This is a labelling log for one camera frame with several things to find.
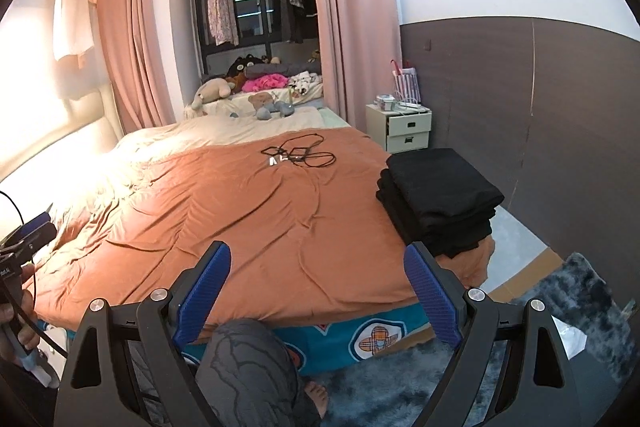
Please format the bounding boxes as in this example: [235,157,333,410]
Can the small grey teddy bear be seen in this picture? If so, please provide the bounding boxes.
[248,92,295,121]

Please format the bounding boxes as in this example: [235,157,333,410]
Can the person's patterned grey leg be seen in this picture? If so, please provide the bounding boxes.
[196,319,321,426]

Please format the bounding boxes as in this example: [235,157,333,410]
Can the person's left hand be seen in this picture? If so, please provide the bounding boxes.
[0,261,42,353]

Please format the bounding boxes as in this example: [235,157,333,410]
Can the pink plush toy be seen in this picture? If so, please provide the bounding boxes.
[242,74,288,93]

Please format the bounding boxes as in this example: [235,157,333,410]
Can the black cable on bed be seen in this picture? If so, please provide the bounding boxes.
[260,133,338,169]

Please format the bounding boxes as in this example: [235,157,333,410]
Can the beige teddy bear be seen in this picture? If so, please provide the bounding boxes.
[183,78,235,119]

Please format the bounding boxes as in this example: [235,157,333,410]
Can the black plush toy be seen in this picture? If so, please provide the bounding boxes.
[227,54,270,78]

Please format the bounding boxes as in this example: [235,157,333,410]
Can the white bedside drawer cabinet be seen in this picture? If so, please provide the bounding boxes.
[366,104,432,154]

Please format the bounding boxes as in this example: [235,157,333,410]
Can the stack of folded black clothes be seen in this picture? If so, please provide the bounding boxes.
[376,148,504,258]

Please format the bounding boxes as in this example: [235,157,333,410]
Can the striped rack on cabinet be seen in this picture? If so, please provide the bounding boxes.
[390,60,422,104]

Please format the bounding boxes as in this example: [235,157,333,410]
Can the person's bare foot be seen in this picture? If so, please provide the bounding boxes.
[305,381,329,418]

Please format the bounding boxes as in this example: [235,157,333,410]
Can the pink curtain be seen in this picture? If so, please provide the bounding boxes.
[96,0,175,133]

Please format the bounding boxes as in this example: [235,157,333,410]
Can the grey fluffy rug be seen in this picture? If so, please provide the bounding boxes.
[320,253,639,426]

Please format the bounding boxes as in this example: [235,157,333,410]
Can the white padded headboard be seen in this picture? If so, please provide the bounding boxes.
[0,81,126,188]

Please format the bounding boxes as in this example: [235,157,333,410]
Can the blue patterned bed sheet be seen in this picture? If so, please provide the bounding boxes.
[37,303,434,377]

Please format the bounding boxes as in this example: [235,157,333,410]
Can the dark hanging clothes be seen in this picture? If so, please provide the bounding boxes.
[280,0,318,43]

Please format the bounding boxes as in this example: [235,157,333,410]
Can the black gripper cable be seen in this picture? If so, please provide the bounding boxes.
[0,189,68,358]

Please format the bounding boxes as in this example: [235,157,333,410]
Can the floral hanging garment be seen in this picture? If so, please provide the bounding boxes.
[207,0,240,46]

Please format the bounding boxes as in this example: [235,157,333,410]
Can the orange-brown duvet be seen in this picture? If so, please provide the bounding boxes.
[22,126,497,343]

